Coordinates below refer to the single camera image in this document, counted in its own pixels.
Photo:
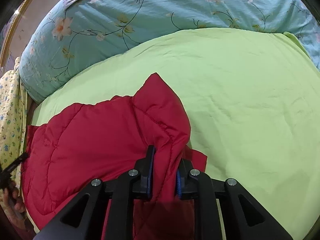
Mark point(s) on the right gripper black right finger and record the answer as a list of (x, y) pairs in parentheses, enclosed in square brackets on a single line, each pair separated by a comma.
[(224, 209)]

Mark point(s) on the red quilted comforter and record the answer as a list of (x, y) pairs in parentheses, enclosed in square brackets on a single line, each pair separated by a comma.
[(103, 141)]

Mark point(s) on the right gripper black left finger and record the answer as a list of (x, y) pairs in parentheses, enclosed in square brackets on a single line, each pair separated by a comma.
[(104, 209)]

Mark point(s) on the person's left hand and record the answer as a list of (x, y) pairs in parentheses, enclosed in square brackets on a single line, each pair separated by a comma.
[(14, 206)]

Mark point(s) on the gold picture frame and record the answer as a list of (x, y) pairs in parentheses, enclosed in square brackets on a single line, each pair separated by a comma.
[(14, 21)]

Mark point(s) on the teal floral duvet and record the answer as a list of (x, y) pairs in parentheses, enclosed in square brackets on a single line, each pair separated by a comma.
[(68, 41)]

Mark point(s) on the light green bed sheet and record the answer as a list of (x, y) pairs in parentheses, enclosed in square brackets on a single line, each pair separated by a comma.
[(253, 104)]

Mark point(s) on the yellow cartoon print blanket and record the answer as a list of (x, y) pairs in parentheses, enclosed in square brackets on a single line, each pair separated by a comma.
[(13, 115)]

